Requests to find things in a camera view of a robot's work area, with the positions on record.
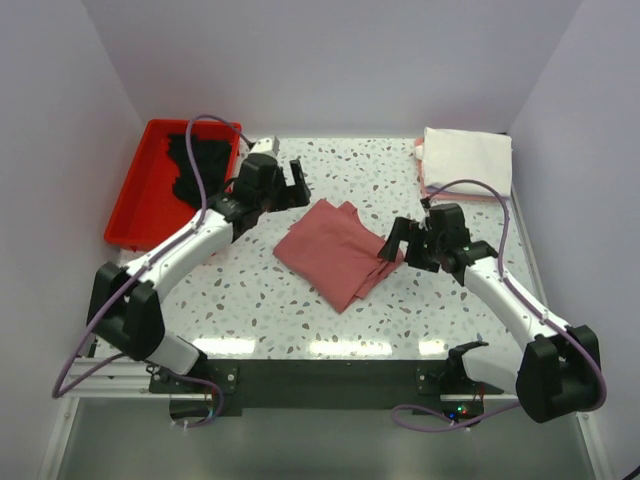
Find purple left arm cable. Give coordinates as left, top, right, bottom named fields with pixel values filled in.
left=52, top=114, right=256, bottom=426

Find folded white t-shirt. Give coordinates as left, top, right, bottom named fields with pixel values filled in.
left=421, top=127, right=513, bottom=198

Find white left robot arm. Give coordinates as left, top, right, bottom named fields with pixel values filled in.
left=88, top=152, right=310, bottom=392

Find red plastic bin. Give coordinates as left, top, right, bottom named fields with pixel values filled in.
left=104, top=119, right=242, bottom=251

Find black t-shirts in bin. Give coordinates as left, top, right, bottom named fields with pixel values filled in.
left=163, top=133, right=235, bottom=211

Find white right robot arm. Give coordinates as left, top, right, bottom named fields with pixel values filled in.
left=378, top=200, right=607, bottom=423

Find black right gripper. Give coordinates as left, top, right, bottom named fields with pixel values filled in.
left=377, top=217, right=444, bottom=274

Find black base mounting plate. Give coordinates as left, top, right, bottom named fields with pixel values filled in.
left=146, top=359, right=500, bottom=420

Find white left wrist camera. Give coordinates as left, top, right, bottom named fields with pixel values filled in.
left=249, top=136, right=280, bottom=159

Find dusty red t-shirt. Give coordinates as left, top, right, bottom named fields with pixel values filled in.
left=273, top=199, right=404, bottom=313

